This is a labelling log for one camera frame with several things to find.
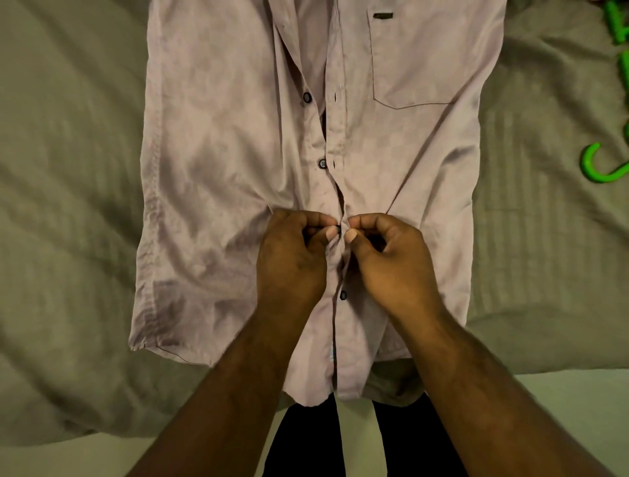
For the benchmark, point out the person's right hand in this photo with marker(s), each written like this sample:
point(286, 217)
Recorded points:
point(398, 270)

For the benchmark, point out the person's left hand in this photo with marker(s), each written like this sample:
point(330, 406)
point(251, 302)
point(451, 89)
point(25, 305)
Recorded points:
point(293, 265)

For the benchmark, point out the person's left forearm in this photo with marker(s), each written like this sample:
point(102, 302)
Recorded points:
point(226, 413)

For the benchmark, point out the pile of coloured plastic hangers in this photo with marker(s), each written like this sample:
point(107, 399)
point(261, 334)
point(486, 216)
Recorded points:
point(593, 175)

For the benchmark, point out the person's right forearm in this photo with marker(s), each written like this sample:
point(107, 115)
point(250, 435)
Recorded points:
point(491, 413)

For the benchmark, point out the bed with taupe sheet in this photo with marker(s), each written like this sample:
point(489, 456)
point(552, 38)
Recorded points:
point(69, 246)

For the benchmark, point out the pink garment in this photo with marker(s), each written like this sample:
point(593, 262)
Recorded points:
point(216, 147)

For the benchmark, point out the person's black trousers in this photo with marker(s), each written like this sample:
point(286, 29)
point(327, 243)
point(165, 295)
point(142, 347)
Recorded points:
point(310, 442)

